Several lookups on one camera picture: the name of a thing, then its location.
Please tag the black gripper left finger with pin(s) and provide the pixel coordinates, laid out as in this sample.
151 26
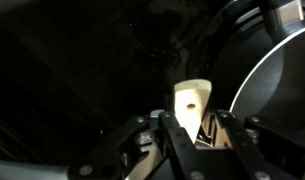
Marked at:
178 143

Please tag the black electric stove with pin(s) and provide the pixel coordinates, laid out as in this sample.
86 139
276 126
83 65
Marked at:
75 66

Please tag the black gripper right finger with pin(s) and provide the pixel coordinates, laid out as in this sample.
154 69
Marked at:
265 146

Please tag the black frying pan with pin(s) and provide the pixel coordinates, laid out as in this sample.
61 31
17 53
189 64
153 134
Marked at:
278 80

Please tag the slotted wooden spoon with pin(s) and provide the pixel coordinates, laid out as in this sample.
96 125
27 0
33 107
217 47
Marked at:
192 96

